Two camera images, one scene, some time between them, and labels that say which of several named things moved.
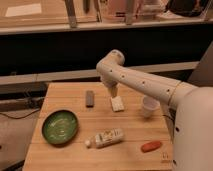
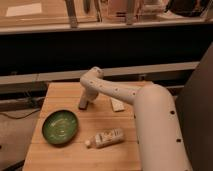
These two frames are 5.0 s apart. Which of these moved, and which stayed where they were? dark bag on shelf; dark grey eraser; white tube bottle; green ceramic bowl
Moved: dark grey eraser
Stayed: white tube bottle; dark bag on shelf; green ceramic bowl
